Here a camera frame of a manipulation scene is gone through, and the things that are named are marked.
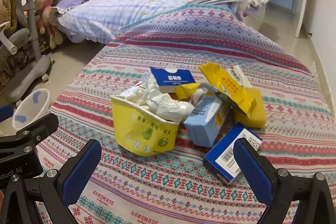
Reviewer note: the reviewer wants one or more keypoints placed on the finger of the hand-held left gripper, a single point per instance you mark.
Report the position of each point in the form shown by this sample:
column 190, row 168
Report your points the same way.
column 34, row 125
column 5, row 111

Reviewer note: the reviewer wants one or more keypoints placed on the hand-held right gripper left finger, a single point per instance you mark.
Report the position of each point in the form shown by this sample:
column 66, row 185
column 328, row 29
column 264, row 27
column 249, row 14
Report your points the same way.
column 78, row 174

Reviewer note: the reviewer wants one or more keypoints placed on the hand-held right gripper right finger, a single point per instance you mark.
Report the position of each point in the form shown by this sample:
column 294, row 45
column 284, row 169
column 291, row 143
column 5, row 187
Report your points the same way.
column 252, row 174

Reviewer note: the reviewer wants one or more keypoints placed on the white bin with blue tape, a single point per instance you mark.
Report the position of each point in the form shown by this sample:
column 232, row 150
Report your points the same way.
column 39, row 103

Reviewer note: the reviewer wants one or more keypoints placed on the blue box with barcode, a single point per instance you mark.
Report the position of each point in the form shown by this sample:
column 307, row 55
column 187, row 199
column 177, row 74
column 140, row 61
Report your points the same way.
column 223, row 158

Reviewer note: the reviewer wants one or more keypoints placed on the yellow packet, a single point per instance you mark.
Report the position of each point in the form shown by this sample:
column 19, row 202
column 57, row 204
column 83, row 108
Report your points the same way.
column 254, row 113

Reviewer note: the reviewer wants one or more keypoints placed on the light blue carton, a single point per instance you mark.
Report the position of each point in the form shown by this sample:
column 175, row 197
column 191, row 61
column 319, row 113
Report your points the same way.
column 202, row 124

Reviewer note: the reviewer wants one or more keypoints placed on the yellow paper bowl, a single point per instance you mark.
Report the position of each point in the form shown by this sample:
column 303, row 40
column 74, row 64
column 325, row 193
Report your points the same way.
column 141, row 134

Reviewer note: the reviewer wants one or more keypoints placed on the large yellow snack wrapper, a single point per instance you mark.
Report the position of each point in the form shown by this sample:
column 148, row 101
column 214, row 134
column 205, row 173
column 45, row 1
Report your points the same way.
column 236, row 94

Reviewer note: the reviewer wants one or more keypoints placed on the small white paper wad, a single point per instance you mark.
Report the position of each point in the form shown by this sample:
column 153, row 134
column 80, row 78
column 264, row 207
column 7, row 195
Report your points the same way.
column 197, row 95

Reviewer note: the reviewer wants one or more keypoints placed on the white printed wrapper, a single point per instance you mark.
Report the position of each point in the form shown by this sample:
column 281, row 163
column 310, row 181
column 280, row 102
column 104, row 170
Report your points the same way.
column 237, row 74

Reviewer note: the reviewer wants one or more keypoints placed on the white paper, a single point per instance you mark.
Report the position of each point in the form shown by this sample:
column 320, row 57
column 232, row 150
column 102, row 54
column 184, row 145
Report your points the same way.
column 157, row 100

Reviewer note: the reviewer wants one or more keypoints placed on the small yellow wrapper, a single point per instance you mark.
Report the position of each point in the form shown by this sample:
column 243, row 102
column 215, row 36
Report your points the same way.
column 183, row 90

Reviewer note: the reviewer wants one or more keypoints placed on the small blue and white box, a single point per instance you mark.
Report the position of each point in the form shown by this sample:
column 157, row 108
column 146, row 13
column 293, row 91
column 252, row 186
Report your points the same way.
column 170, row 79

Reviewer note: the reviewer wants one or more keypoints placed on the grey swivel chair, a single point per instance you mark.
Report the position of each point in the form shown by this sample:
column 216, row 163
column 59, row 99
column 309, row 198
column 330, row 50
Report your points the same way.
column 34, row 66

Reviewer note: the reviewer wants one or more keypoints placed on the patterned striped blanket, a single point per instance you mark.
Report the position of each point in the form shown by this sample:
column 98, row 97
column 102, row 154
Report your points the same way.
column 157, row 187

